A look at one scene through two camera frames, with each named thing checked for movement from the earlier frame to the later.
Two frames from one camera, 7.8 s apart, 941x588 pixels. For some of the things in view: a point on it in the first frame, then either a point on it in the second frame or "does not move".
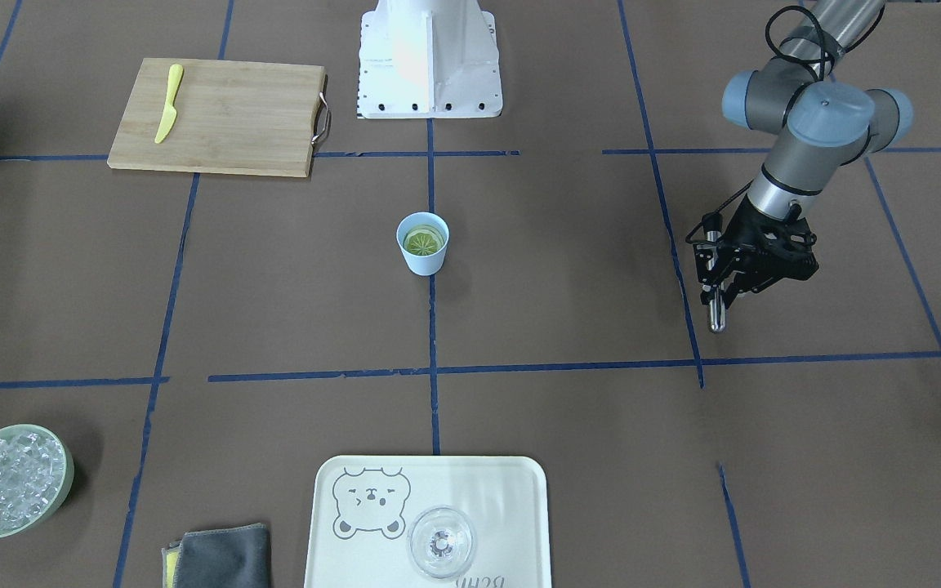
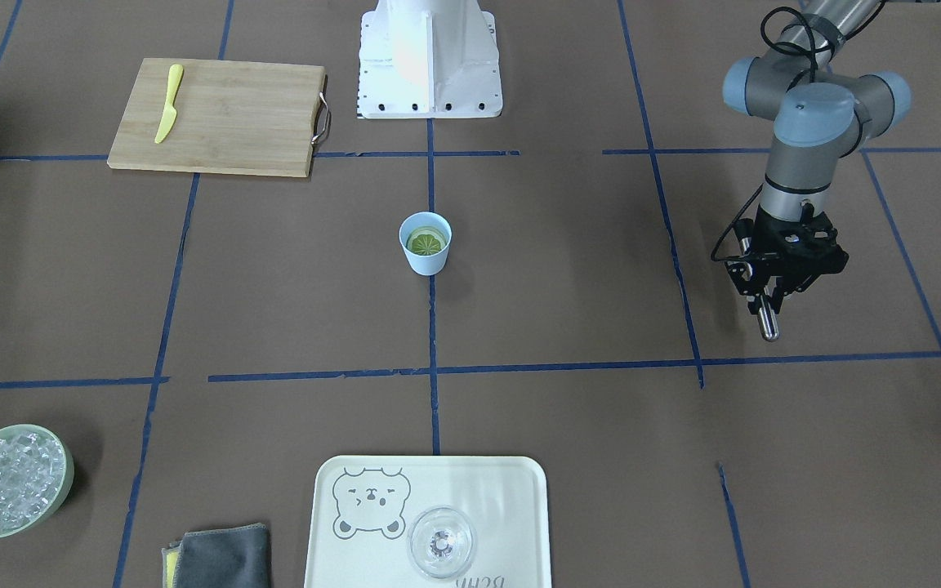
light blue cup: x=423 y=238 does not move
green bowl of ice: x=11 y=482 does not move
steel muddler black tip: x=715 y=291 → x=767 y=319
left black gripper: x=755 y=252 → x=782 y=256
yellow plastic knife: x=169 y=113 does not move
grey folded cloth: x=235 y=557 does not move
